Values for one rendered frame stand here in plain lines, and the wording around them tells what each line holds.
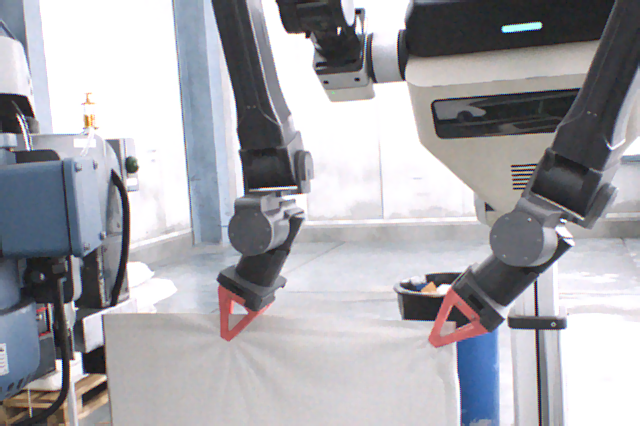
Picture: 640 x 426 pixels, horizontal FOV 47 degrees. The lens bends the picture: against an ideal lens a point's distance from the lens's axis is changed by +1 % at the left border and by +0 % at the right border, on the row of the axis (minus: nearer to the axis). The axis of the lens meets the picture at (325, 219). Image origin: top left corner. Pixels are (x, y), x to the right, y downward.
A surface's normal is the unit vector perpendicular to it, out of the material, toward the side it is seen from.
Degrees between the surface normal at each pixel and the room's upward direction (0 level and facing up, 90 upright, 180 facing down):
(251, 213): 90
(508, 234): 80
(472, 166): 130
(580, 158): 101
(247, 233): 90
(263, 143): 110
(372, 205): 90
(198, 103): 90
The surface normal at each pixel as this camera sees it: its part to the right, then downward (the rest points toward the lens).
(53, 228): 0.10, 0.10
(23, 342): 0.98, -0.02
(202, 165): -0.31, 0.12
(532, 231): -0.50, -0.05
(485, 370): 0.53, 0.10
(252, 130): -0.25, 0.46
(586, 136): -0.63, 0.30
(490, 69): -0.25, -0.68
